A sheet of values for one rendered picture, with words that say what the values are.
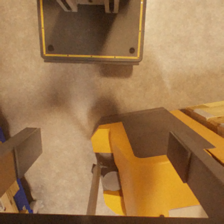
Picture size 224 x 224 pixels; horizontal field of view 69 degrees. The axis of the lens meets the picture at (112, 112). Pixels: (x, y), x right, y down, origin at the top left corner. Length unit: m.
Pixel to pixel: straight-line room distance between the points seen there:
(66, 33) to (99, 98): 0.61
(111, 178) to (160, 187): 0.58
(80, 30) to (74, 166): 1.28
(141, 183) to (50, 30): 1.07
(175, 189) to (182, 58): 1.12
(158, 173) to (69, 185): 1.35
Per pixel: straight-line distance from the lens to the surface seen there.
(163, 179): 0.80
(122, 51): 1.19
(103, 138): 1.25
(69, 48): 1.22
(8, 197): 1.67
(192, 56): 1.66
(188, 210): 0.94
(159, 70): 1.56
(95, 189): 1.11
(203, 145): 0.89
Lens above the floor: 1.50
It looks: 75 degrees down
